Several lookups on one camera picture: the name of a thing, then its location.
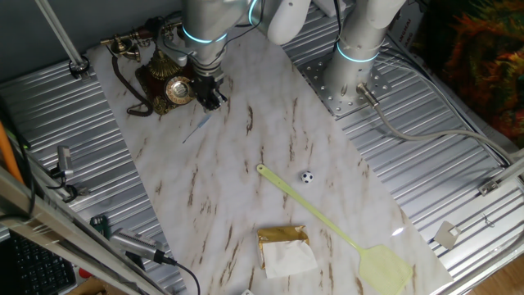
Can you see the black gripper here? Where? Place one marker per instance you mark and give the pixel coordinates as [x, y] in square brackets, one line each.
[209, 82]

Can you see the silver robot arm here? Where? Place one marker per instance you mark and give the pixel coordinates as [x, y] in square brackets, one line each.
[360, 33]

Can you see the antique brass rotary phone base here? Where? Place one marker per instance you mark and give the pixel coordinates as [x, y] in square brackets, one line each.
[155, 88]

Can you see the brass and red phone handset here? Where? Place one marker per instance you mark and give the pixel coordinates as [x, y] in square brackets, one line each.
[123, 44]

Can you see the white marble pattern mat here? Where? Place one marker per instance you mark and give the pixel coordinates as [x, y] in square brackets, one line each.
[245, 205]

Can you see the small soccer ball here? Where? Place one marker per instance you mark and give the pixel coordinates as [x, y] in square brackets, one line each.
[307, 177]

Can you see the green hex key set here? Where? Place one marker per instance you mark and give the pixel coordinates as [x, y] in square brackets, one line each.
[99, 224]

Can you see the gold tissue pack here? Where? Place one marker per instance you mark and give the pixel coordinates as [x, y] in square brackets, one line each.
[286, 258]

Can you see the white printed paper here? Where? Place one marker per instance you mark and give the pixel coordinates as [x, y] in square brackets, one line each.
[405, 28]

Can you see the orange pole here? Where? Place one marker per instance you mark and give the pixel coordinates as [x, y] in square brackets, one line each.
[8, 155]

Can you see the grey box red stop button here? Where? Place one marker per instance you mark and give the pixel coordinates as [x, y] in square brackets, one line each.
[84, 273]

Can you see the yellow-green fly swatter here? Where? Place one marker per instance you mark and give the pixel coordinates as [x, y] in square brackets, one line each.
[385, 270]

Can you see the black keyboard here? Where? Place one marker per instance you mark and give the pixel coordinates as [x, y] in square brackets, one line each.
[37, 270]

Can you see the grey square tag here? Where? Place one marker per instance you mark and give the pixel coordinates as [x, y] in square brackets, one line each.
[446, 235]

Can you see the colourful orange green cloth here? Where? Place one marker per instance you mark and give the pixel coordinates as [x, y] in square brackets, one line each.
[483, 61]

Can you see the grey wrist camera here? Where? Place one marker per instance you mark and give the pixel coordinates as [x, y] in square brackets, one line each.
[174, 55]

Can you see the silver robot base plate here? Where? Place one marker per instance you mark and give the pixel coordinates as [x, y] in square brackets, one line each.
[327, 94]

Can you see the small silver camera on mount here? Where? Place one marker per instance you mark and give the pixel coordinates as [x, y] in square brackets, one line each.
[64, 157]

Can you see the silver finned camera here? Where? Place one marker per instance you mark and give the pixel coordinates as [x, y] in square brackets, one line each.
[135, 243]

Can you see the aluminium frame pole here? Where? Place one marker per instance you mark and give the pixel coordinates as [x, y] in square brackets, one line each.
[509, 170]
[61, 37]

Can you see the aluminium frame beam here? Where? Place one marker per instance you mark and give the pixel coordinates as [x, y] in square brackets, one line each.
[61, 241]

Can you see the small metal corner bracket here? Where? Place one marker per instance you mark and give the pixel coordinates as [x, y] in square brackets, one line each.
[488, 187]

